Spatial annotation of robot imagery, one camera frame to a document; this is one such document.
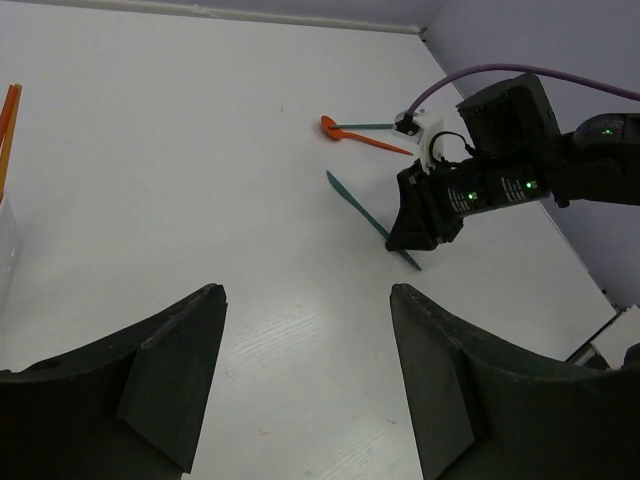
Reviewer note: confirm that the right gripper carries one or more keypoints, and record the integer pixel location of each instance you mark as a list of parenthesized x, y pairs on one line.
[(434, 202)]

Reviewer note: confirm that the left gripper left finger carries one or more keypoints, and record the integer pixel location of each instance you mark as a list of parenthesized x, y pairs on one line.
[(128, 406)]

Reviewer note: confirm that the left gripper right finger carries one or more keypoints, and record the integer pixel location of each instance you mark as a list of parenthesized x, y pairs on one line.
[(484, 408)]

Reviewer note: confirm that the teal plastic knife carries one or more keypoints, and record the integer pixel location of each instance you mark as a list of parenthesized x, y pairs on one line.
[(341, 190)]

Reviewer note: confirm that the teal plastic chopstick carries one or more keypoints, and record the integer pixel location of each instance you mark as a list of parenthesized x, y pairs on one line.
[(385, 126)]

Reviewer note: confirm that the orange plastic spoon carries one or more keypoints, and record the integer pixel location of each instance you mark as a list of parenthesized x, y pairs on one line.
[(337, 135)]

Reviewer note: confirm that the wooden chopstick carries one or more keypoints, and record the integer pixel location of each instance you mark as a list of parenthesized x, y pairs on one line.
[(7, 155)]

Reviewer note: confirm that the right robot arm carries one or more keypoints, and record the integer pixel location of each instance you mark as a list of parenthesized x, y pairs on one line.
[(518, 155)]

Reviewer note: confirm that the white divided organizer tray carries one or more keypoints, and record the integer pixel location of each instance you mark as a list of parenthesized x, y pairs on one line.
[(10, 248)]

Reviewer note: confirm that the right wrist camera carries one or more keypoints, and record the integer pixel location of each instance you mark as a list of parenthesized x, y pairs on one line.
[(420, 128)]

